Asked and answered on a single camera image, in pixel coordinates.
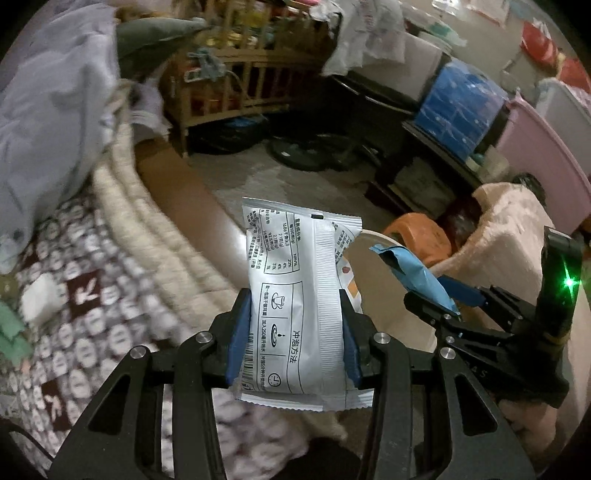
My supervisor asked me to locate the black chair base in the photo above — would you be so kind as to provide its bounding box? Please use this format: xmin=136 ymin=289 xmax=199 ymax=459
xmin=323 ymin=134 xmax=385 ymax=168

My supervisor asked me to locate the grey blue duvet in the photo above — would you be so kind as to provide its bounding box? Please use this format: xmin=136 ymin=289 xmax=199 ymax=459
xmin=0 ymin=0 xmax=122 ymax=274

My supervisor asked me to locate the black bag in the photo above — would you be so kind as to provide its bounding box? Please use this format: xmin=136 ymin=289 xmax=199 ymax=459
xmin=191 ymin=117 xmax=273 ymax=155

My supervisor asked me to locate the small black object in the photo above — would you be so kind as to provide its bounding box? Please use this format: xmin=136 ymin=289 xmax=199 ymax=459
xmin=510 ymin=173 xmax=548 ymax=205

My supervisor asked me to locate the blue wrapper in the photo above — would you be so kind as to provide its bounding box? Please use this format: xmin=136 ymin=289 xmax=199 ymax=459
xmin=369 ymin=244 xmax=460 ymax=320

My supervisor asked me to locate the pink fluffy blanket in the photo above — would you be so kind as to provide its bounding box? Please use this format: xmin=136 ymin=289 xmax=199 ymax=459
xmin=436 ymin=182 xmax=591 ymax=444

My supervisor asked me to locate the red bag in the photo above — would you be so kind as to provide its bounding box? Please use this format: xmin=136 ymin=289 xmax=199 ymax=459
xmin=521 ymin=21 xmax=591 ymax=93

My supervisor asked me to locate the orange plastic stool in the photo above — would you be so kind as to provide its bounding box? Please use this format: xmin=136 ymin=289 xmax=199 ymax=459
xmin=382 ymin=213 xmax=454 ymax=269

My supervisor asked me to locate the white printed plastic bag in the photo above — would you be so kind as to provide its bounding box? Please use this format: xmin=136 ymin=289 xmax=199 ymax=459
xmin=321 ymin=0 xmax=408 ymax=77

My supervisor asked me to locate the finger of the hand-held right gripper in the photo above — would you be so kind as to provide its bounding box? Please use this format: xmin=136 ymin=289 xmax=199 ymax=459
xmin=404 ymin=291 xmax=463 ymax=343
xmin=436 ymin=275 xmax=539 ymax=330

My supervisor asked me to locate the grey folded cloth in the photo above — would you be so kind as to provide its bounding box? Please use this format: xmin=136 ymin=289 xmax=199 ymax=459
xmin=392 ymin=159 xmax=459 ymax=209

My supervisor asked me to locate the blue plastic-wrapped package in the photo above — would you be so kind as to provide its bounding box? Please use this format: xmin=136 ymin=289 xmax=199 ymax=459
xmin=413 ymin=60 xmax=509 ymax=162

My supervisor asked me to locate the white round bucket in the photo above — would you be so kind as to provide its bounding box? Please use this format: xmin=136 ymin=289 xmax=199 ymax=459
xmin=342 ymin=229 xmax=438 ymax=358

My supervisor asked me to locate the cream quilted blanket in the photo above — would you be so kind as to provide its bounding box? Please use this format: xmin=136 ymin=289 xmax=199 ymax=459
xmin=92 ymin=83 xmax=246 ymax=343

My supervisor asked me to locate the pink plastic storage bin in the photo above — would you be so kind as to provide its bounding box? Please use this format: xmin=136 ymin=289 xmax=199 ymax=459
xmin=496 ymin=92 xmax=591 ymax=232

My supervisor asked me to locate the teal cloth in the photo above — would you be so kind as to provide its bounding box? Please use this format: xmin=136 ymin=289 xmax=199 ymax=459
xmin=187 ymin=46 xmax=228 ymax=82

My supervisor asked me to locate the black round fan base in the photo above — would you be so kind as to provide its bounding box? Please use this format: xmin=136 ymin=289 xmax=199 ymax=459
xmin=270 ymin=134 xmax=361 ymax=172

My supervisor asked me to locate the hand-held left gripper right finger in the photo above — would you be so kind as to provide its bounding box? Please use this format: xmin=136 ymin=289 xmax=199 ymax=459
xmin=338 ymin=288 xmax=532 ymax=480

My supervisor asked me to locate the grey white box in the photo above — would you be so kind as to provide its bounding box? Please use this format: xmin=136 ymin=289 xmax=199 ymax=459
xmin=401 ymin=32 xmax=452 ymax=103

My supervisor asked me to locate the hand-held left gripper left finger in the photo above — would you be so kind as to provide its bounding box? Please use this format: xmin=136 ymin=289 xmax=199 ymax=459
xmin=48 ymin=288 xmax=252 ymax=480

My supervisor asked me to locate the green cloth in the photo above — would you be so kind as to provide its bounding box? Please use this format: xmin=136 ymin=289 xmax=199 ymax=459
xmin=0 ymin=272 xmax=34 ymax=366

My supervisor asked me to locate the dark red object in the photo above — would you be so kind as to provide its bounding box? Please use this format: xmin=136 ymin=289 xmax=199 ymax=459
xmin=442 ymin=198 xmax=484 ymax=256

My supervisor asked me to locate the white printed food packet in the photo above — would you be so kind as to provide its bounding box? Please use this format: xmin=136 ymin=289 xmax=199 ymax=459
xmin=233 ymin=198 xmax=376 ymax=411

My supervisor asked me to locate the green pillow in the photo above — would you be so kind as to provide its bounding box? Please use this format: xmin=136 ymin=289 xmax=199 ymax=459
xmin=115 ymin=17 xmax=209 ymax=77

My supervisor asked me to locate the white folded cloth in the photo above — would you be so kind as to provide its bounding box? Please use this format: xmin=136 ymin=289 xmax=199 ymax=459
xmin=128 ymin=78 xmax=172 ymax=137

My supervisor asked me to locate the white translucent storage bin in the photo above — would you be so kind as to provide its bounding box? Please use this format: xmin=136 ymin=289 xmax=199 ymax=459
xmin=536 ymin=78 xmax=591 ymax=139

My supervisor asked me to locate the brown white printed blanket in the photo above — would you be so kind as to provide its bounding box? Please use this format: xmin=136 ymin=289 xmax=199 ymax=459
xmin=0 ymin=194 xmax=310 ymax=476

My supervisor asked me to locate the brown wooden bed frame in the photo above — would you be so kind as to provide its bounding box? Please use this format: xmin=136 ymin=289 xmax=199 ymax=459
xmin=134 ymin=141 xmax=251 ymax=319

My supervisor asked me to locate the wooden baby crib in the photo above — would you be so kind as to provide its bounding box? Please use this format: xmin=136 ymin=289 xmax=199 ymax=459
xmin=161 ymin=0 xmax=334 ymax=158

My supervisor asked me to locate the dark low table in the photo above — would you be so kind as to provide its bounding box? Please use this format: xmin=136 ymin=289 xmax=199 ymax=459
xmin=331 ymin=69 xmax=485 ymax=217

